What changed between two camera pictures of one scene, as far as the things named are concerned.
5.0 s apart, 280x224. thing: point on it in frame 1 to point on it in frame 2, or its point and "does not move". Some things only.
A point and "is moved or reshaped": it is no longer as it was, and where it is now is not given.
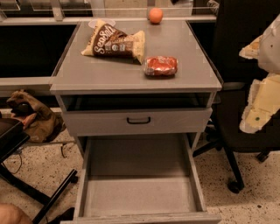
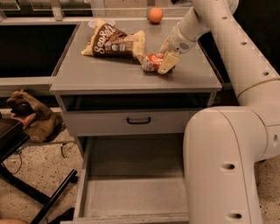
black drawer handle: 137,122 does not move
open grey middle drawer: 144,178 does not move
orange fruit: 156,15 does not move
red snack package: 160,66 is moved or reshaped
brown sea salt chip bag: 108,40 does not move
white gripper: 270,51 to 178,42
